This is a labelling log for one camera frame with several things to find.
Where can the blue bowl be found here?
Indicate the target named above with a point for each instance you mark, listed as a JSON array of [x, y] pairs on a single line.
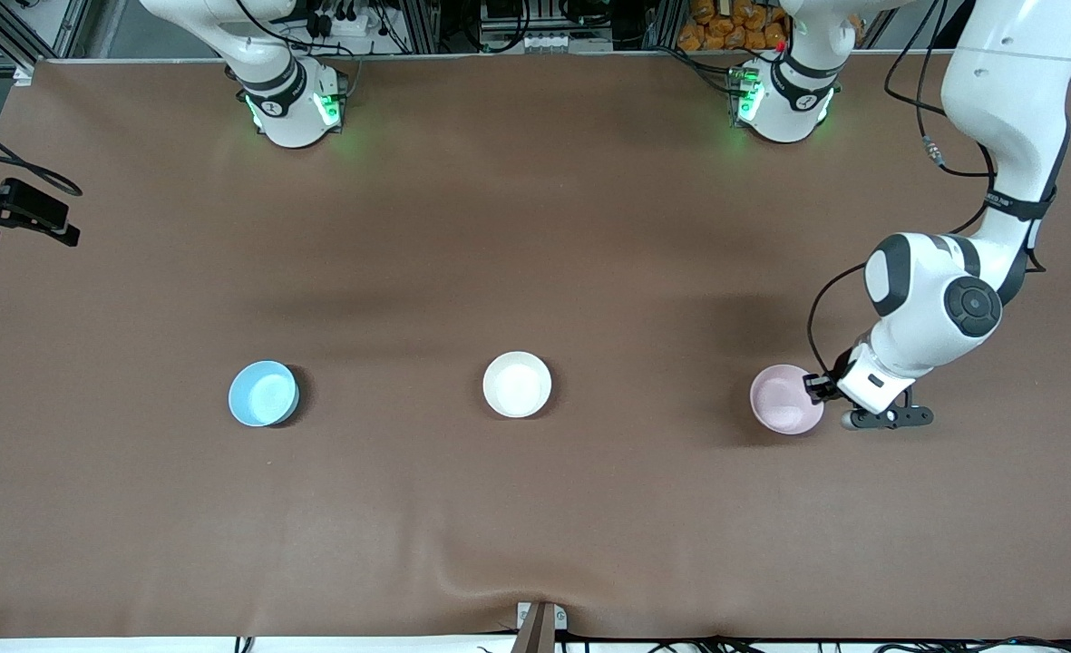
[[263, 394]]

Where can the pink bowl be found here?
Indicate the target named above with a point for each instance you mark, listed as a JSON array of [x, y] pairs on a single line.
[[782, 401]]

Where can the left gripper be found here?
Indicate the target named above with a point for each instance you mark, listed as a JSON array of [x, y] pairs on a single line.
[[827, 384]]

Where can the aluminium frame beam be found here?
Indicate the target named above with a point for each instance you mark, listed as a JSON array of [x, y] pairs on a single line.
[[4, 34]]

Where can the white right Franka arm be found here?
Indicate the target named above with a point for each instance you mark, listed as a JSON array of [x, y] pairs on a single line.
[[286, 100]]

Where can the brown table cloth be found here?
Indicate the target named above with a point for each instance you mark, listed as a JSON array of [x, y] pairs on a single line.
[[535, 227]]

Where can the aluminium frame post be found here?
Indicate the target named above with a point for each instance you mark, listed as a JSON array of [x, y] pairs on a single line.
[[422, 27]]

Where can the orange snack bag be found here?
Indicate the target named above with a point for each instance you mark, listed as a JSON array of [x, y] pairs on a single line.
[[725, 32]]

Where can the white bowl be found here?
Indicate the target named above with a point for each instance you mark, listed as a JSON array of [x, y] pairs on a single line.
[[517, 384]]

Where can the white corner bracket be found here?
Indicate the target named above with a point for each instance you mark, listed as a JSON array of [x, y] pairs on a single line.
[[24, 74]]

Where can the white socket strip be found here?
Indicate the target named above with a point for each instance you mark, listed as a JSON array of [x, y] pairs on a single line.
[[540, 42]]

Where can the metal table clamp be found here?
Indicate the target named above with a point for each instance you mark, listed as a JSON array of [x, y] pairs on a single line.
[[535, 630]]

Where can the white power strip with plugs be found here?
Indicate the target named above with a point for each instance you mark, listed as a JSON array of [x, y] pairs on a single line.
[[354, 25]]

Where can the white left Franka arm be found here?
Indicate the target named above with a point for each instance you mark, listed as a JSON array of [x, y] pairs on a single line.
[[1007, 91]]

